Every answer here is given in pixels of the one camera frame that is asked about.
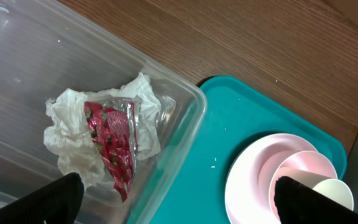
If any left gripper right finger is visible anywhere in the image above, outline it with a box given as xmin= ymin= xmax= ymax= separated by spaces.
xmin=274 ymin=176 xmax=358 ymax=224

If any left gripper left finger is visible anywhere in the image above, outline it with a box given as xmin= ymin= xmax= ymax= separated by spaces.
xmin=0 ymin=172 xmax=84 ymax=224

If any cream paper cup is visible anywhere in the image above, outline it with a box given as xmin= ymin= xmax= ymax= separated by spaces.
xmin=269 ymin=167 xmax=354 ymax=215

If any small pink bowl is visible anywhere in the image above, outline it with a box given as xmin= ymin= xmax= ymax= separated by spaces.
xmin=258 ymin=151 xmax=337 ymax=223

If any large pink plate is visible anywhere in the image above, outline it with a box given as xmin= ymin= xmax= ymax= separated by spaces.
xmin=224 ymin=133 xmax=317 ymax=223

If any white napkin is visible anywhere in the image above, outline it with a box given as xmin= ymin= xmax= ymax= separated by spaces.
xmin=44 ymin=72 xmax=162 ymax=188

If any red snack wrapper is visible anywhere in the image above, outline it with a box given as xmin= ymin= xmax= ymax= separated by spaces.
xmin=84 ymin=98 xmax=140 ymax=202

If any clear plastic waste bin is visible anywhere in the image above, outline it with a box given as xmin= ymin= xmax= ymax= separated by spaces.
xmin=0 ymin=0 xmax=206 ymax=223

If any teal plastic serving tray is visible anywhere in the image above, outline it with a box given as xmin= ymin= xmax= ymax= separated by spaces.
xmin=127 ymin=75 xmax=348 ymax=224

